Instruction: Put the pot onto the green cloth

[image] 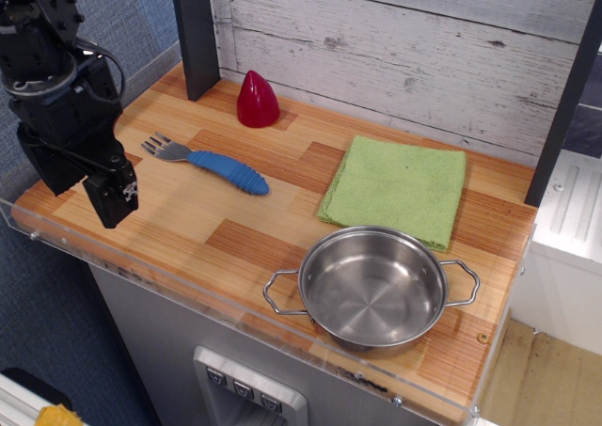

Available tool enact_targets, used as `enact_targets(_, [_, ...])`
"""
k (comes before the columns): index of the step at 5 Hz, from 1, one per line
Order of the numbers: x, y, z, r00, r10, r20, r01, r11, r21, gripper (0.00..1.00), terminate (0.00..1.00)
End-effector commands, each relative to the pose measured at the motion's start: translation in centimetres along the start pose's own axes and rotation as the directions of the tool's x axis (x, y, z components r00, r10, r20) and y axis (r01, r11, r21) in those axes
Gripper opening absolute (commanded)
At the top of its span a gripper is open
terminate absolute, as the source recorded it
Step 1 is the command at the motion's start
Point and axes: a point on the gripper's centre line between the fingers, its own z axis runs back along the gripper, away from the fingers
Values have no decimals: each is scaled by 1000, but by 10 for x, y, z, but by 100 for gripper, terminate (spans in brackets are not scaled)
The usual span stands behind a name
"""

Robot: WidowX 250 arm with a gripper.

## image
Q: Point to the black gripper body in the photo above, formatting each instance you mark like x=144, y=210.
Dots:
x=75, y=114

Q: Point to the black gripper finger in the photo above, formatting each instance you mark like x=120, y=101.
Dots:
x=57, y=171
x=113, y=197

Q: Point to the stainless steel pot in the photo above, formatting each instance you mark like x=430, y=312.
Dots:
x=375, y=289

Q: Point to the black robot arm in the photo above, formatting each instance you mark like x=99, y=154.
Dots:
x=39, y=39

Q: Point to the green cloth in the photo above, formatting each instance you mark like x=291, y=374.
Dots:
x=412, y=189

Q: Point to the red cone shaped toy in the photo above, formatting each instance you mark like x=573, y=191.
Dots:
x=257, y=104

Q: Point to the silver dispenser panel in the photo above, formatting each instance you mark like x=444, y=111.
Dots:
x=237, y=395

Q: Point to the yellow object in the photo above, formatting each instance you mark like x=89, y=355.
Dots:
x=57, y=415

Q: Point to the white ridged appliance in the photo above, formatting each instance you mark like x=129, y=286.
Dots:
x=558, y=288

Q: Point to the blue handled fork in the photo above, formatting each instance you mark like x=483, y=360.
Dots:
x=237, y=173

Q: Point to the clear acrylic guard rail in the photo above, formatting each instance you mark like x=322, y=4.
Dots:
x=204, y=263

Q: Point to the dark grey left post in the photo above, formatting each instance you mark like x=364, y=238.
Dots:
x=198, y=46

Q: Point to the dark grey post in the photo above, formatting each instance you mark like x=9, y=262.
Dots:
x=576, y=81
x=198, y=46

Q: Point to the dark grey right post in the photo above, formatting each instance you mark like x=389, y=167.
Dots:
x=576, y=81

